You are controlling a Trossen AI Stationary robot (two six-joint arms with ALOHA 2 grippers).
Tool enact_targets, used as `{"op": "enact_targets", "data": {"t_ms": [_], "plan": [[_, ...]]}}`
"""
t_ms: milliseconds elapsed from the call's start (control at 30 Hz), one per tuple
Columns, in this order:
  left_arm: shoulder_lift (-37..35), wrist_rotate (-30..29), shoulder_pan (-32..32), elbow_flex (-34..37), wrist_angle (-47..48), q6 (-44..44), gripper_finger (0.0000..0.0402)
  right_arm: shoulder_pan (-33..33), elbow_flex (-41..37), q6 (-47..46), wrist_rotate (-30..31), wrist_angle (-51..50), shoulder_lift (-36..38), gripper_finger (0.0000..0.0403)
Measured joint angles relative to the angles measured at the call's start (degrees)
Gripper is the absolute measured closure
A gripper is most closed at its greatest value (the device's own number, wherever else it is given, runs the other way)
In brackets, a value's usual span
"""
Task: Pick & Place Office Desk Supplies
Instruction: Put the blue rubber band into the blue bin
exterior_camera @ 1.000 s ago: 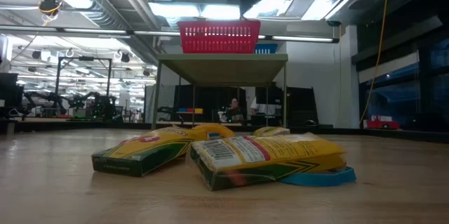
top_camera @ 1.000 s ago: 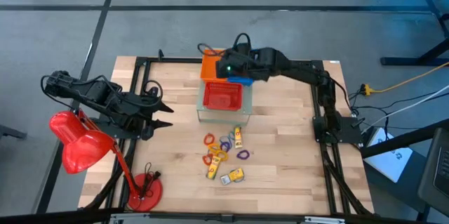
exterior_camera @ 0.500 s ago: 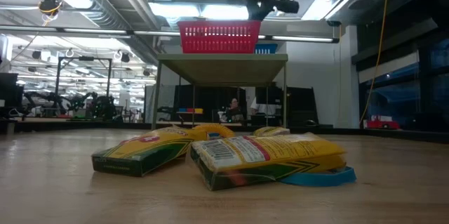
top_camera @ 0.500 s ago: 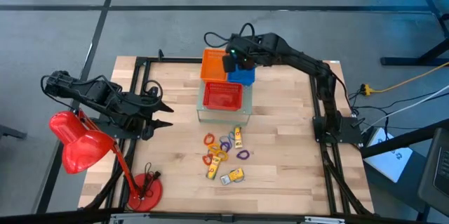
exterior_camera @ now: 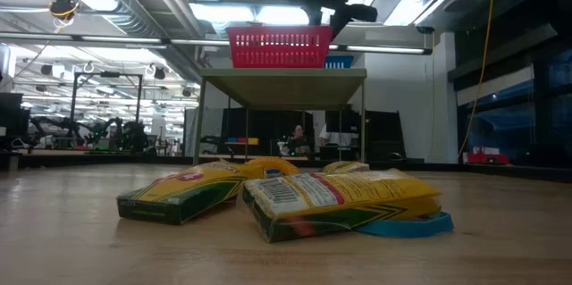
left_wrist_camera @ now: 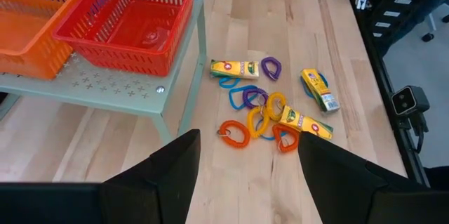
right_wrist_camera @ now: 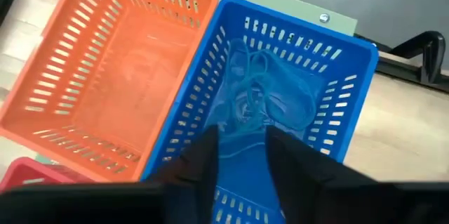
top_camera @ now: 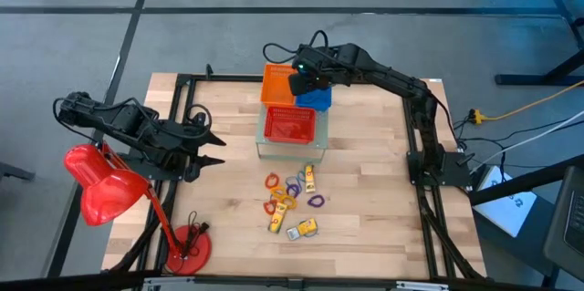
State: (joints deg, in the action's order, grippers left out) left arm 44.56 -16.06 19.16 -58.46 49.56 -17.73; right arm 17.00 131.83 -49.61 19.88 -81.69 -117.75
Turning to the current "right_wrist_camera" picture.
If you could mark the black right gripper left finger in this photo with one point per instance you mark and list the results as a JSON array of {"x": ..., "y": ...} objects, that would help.
[{"x": 196, "y": 182}]

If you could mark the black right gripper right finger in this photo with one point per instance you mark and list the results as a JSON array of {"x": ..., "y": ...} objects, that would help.
[{"x": 301, "y": 182}]

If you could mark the blue coil wristband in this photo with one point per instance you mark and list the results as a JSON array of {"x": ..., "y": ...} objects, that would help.
[
  {"x": 301, "y": 111},
  {"x": 242, "y": 55}
]

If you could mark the blue plastic basket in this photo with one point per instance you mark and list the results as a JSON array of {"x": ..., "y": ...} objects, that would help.
[{"x": 242, "y": 175}]

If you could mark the orange plastic basket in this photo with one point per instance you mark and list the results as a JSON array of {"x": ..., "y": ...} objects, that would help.
[{"x": 122, "y": 87}]

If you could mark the red plastic basket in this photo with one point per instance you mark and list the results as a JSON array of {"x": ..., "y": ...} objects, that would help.
[{"x": 28, "y": 169}]

